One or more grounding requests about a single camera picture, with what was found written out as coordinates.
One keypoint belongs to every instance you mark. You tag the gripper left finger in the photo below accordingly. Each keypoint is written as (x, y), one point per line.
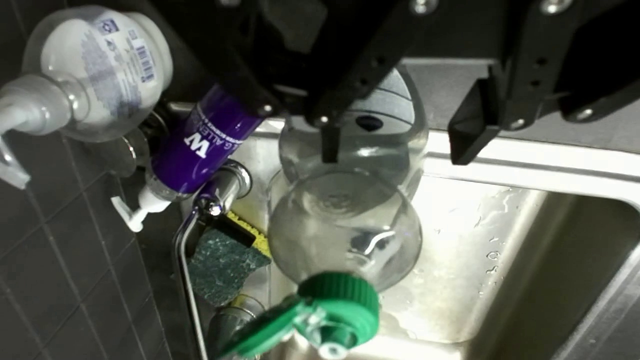
(365, 70)

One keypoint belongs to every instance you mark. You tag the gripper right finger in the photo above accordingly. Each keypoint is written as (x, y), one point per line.
(530, 65)

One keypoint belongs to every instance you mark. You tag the clear bottle with green cap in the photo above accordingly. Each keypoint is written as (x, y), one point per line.
(340, 225)

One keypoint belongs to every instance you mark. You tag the chrome tap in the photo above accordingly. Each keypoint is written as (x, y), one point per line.
(230, 182)

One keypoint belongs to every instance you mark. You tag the stainless steel sink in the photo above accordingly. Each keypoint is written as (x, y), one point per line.
(500, 250)

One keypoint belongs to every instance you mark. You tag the purple pump bottle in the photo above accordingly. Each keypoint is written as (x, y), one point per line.
(195, 150)

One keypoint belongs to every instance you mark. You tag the green and yellow sponge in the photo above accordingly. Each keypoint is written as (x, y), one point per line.
(220, 265)

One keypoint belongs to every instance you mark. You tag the clear soap bottle white pump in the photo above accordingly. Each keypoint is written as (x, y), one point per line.
(100, 65)

